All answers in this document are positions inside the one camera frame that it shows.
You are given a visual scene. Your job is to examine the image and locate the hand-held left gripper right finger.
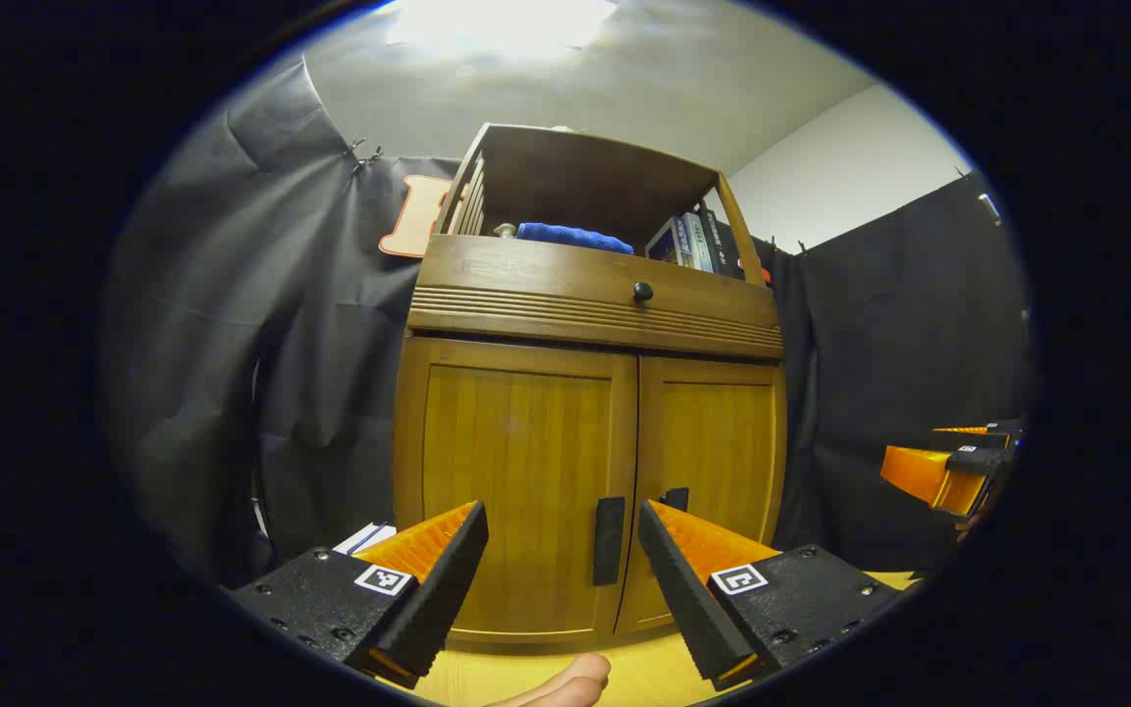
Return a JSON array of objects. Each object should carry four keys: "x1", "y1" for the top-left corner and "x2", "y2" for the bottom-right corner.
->
[{"x1": 637, "y1": 499, "x2": 905, "y2": 692}]

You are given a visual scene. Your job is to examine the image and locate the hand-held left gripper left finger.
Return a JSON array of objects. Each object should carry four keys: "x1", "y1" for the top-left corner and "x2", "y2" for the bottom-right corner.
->
[{"x1": 230, "y1": 501, "x2": 490, "y2": 690}]

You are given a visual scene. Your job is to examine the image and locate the wooden shoe cabinet door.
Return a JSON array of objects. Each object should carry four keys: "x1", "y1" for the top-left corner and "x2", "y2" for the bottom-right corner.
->
[
  {"x1": 395, "y1": 336, "x2": 638, "y2": 644},
  {"x1": 615, "y1": 355, "x2": 788, "y2": 634}
]

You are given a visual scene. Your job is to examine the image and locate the wooden double-door shoe cabinet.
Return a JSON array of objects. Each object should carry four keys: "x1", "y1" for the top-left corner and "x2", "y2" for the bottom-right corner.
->
[{"x1": 392, "y1": 123, "x2": 789, "y2": 649}]

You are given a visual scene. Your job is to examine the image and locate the wooden cabinet drawer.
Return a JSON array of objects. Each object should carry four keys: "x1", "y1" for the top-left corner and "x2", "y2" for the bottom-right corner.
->
[{"x1": 406, "y1": 234, "x2": 784, "y2": 359}]

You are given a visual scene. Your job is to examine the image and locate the white blue box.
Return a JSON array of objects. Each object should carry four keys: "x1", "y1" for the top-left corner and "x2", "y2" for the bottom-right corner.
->
[{"x1": 333, "y1": 522, "x2": 398, "y2": 557}]

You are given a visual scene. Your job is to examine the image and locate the person's bare foot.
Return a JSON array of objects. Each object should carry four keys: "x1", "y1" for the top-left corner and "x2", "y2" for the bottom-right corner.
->
[{"x1": 485, "y1": 653, "x2": 613, "y2": 707}]

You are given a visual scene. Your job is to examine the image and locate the light grey book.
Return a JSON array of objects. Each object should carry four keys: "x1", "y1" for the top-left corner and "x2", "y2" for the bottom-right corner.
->
[{"x1": 680, "y1": 212, "x2": 716, "y2": 273}]

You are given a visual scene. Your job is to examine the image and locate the dark blue book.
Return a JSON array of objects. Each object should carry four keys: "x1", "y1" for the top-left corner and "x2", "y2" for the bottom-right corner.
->
[{"x1": 645, "y1": 216, "x2": 690, "y2": 268}]

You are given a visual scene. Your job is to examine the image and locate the black backdrop cloth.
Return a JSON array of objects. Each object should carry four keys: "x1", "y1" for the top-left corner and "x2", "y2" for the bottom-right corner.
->
[{"x1": 104, "y1": 54, "x2": 1033, "y2": 590}]

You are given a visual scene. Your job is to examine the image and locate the blue folded towel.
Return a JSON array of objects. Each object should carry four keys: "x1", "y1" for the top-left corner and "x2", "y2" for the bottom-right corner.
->
[{"x1": 515, "y1": 222, "x2": 635, "y2": 256}]

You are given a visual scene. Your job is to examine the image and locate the ceiling light panel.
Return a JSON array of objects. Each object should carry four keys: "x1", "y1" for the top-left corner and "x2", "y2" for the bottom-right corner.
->
[{"x1": 387, "y1": 0, "x2": 618, "y2": 55}]

